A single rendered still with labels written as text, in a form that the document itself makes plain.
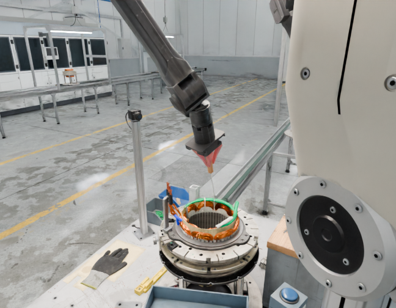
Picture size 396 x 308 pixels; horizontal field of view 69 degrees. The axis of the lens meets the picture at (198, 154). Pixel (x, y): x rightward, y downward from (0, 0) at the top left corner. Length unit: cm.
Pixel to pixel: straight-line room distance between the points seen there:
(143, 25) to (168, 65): 9
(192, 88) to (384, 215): 47
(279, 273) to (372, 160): 77
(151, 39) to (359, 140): 48
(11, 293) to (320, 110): 249
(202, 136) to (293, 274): 53
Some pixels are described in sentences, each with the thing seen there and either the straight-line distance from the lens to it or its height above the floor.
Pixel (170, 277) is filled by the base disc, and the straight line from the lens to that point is 122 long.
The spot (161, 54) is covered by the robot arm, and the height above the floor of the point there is 163.
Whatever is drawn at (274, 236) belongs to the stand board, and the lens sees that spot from 100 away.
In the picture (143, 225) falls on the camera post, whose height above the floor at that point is 84.
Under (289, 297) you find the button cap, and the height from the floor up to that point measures 104.
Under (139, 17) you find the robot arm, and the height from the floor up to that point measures 170.
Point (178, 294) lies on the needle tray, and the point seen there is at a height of 105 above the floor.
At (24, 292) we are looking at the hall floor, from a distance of 258.
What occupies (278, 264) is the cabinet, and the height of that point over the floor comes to 99.
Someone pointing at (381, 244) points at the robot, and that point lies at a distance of 35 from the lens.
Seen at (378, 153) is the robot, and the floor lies 156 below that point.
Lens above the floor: 165
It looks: 21 degrees down
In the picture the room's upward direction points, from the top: straight up
